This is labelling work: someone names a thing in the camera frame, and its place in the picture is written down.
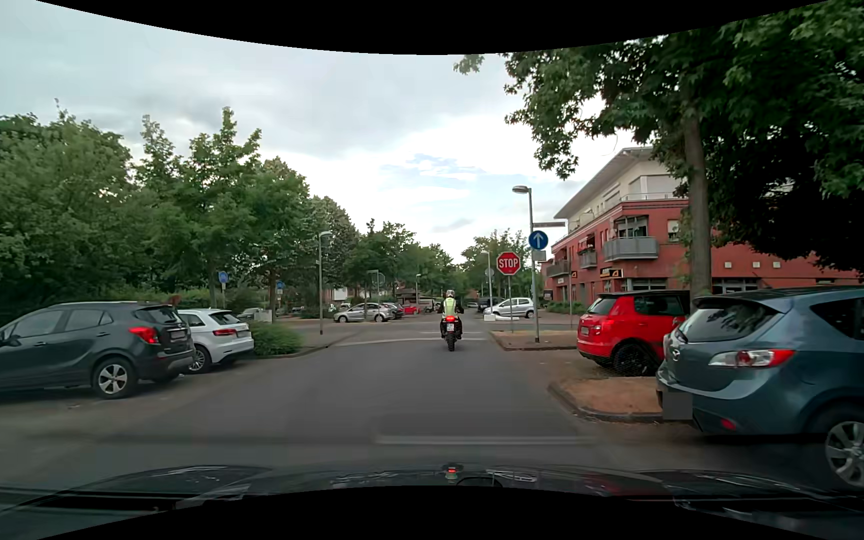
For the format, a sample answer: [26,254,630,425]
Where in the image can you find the red brick building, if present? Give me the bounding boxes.
[541,146,864,307]

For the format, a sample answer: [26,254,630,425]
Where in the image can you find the lamp post with blue sign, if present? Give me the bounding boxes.
[511,185,550,345]

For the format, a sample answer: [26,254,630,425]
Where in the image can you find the bare earth tree bed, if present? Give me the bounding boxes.
[548,375,666,424]
[489,330,579,352]

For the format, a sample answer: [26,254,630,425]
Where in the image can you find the group of trees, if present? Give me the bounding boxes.
[342,219,534,305]

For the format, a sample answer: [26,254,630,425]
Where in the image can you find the grey asphalt road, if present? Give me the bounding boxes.
[0,312,864,496]

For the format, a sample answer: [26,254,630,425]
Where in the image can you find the silver car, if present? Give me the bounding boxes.
[333,303,396,324]

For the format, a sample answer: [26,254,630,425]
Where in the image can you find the large tree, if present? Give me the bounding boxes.
[454,0,864,309]

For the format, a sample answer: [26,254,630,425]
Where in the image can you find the white car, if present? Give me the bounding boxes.
[483,297,536,319]
[176,308,255,375]

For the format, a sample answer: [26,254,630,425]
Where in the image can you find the blue-grey car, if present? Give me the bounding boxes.
[655,285,864,493]

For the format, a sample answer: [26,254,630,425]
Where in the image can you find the green bush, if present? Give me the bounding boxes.
[249,321,304,357]

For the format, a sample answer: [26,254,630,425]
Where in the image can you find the row of trees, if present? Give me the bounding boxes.
[0,105,362,346]

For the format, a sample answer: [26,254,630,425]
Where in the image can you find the car's own bonnet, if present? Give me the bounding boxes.
[0,463,864,540]

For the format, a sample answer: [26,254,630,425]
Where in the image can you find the person on motorcycle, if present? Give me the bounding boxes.
[438,289,465,353]

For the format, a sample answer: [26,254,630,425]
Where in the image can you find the red stop sign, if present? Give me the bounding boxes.
[496,251,522,334]

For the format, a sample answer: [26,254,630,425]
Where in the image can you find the dark grey car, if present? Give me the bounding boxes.
[0,300,197,411]

